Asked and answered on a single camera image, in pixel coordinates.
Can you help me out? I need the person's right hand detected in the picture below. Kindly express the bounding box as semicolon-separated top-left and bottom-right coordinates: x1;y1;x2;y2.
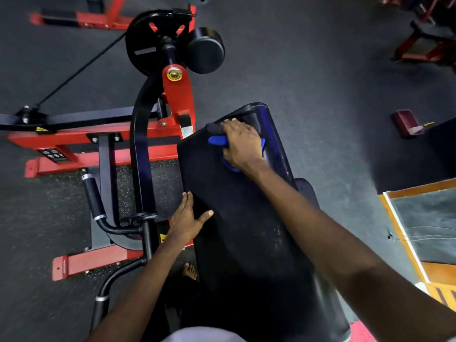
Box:
221;118;268;174

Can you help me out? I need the person's left hand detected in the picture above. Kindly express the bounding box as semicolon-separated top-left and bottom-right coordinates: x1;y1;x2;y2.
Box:
167;191;214;244

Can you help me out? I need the blue cleaning cloth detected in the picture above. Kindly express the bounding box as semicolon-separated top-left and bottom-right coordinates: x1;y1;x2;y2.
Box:
208;135;266;173

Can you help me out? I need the person's left forearm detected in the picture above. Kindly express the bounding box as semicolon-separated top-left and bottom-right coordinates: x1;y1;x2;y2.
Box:
85;238;193;342

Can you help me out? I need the person's right forearm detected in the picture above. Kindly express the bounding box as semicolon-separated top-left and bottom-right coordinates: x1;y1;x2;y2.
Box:
246;159;456;342

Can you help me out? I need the black padded bench pad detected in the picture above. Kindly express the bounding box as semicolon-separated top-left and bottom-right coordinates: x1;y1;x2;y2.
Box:
177;102;352;342

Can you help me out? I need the black round roller pad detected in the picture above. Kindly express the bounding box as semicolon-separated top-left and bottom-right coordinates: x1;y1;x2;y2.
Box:
185;27;226;75

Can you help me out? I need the person's white shirt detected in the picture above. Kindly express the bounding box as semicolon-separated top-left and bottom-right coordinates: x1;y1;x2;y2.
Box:
170;327;247;342

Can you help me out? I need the black cam wheel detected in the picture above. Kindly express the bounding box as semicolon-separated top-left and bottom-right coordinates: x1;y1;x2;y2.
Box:
125;10;193;77

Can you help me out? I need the maroon box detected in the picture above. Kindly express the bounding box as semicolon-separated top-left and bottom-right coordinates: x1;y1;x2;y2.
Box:
392;109;425;139

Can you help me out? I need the red black gym rack base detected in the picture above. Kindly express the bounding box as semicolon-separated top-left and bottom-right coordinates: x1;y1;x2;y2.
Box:
29;0;134;31

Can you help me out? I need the red black gym equipment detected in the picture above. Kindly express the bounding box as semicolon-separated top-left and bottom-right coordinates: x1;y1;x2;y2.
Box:
382;0;456;73

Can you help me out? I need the orange bordered grey platform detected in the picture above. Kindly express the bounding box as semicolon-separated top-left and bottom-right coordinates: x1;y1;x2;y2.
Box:
379;178;456;312

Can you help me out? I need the red gym machine frame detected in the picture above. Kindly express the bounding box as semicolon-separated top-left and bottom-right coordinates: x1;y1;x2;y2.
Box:
0;4;200;282

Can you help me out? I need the black steel cable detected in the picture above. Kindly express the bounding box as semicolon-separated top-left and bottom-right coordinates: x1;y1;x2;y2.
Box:
36;32;127;108

